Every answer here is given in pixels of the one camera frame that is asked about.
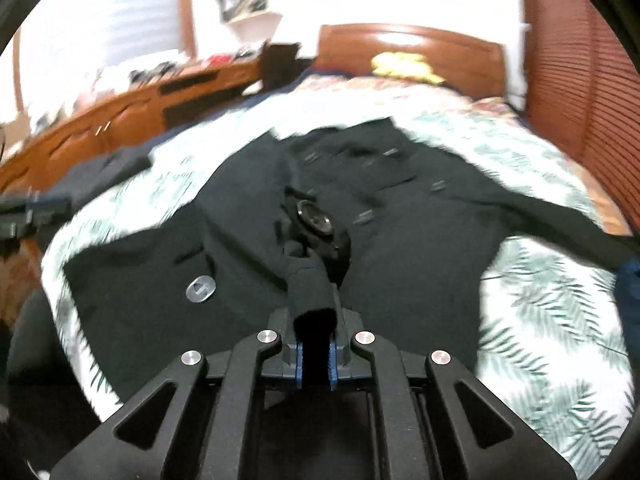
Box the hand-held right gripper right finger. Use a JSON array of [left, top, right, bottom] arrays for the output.
[[329, 305, 577, 480]]

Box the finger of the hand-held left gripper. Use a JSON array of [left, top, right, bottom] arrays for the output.
[[27, 191, 72, 223]]

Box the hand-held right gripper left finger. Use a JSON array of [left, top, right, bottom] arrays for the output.
[[50, 305, 306, 480]]

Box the black coat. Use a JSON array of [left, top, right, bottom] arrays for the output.
[[62, 116, 632, 411]]

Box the dark grey cloth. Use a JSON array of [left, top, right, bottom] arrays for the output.
[[47, 152, 153, 198]]

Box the wooden dresser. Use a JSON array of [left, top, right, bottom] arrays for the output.
[[0, 54, 268, 202]]

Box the white window blind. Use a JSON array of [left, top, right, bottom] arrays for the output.
[[19, 0, 197, 128]]

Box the leaf-print bed sheet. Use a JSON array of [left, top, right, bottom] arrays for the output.
[[40, 85, 637, 480]]

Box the black bag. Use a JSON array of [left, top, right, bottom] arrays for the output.
[[259, 42, 302, 92]]

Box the floral blanket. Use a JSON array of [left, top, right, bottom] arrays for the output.
[[294, 73, 526, 122]]

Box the navy blue cloth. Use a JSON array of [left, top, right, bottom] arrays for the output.
[[614, 254, 640, 317]]

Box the yellow plush toy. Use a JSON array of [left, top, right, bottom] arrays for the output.
[[370, 51, 447, 84]]

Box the wooden headboard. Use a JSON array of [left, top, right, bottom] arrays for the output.
[[317, 23, 507, 99]]

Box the louvered wooden wardrobe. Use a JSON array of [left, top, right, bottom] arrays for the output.
[[520, 0, 640, 223]]

